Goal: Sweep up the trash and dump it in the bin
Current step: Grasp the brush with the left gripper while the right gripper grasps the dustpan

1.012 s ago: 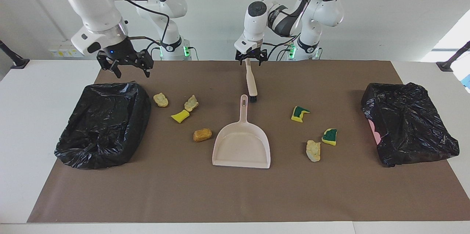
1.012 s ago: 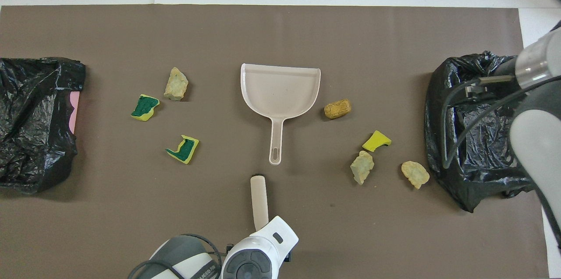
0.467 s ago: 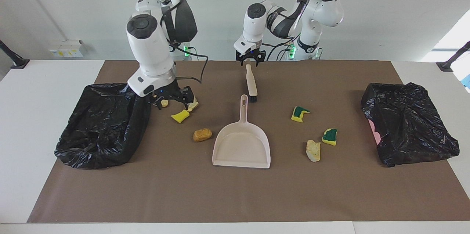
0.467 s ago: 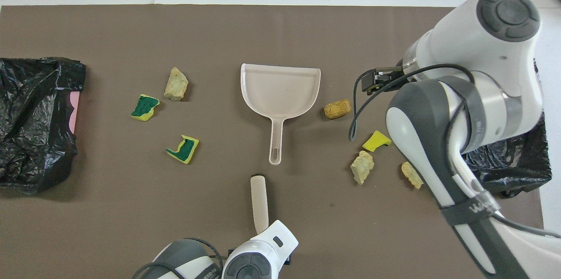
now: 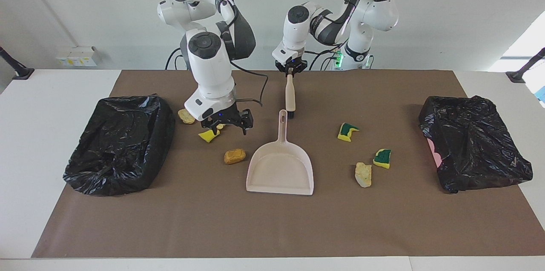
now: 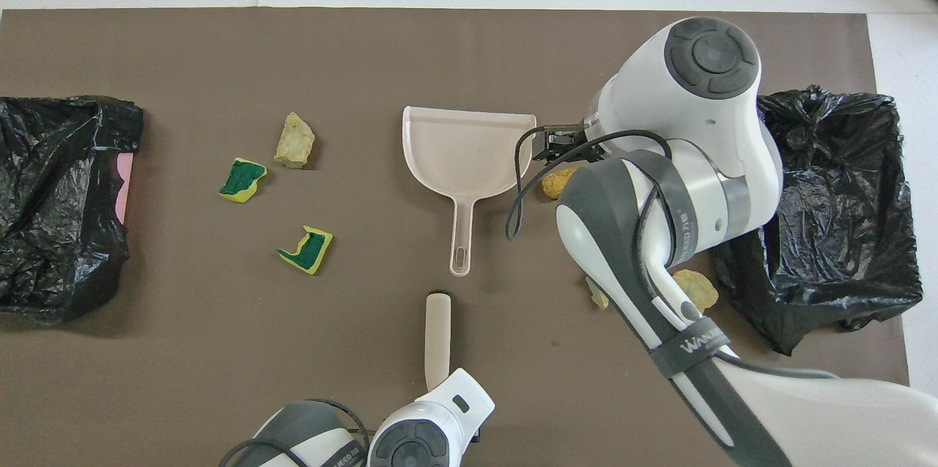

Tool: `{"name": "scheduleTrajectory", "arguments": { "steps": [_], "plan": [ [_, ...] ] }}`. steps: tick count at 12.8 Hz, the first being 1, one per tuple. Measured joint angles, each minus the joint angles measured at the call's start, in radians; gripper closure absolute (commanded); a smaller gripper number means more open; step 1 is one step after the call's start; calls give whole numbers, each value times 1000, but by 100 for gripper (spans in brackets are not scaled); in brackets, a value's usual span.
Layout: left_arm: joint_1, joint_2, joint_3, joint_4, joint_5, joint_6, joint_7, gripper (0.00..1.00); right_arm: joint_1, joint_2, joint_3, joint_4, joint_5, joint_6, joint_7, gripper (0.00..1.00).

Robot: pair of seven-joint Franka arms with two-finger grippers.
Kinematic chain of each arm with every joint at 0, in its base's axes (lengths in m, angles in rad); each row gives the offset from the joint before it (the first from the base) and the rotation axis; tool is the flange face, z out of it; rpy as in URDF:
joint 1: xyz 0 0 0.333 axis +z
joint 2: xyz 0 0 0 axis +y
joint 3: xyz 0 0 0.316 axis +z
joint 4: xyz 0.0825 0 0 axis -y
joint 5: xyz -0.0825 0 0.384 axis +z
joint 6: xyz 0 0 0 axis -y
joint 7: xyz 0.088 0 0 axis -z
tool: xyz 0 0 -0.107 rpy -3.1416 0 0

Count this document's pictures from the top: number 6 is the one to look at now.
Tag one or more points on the black bag lined pink bin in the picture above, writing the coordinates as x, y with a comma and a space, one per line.
44, 137

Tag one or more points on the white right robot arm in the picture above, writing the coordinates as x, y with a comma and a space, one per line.
696, 122

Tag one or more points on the brown sponge chunk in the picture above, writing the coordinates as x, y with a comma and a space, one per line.
555, 182

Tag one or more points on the pale sponge chunk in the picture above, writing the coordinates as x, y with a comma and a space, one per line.
596, 297
294, 143
703, 291

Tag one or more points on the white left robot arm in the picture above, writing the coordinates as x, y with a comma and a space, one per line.
315, 445

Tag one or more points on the green and yellow sponge piece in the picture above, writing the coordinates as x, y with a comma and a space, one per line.
242, 177
311, 251

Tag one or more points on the brown table mat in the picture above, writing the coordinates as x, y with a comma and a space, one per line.
293, 49

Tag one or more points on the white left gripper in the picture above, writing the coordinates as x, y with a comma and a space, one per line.
458, 401

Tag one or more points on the beige plastic dustpan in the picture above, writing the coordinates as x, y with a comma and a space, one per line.
469, 152

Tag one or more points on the beige hand brush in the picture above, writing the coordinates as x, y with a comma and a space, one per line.
438, 335

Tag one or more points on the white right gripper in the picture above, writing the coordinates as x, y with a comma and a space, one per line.
597, 119

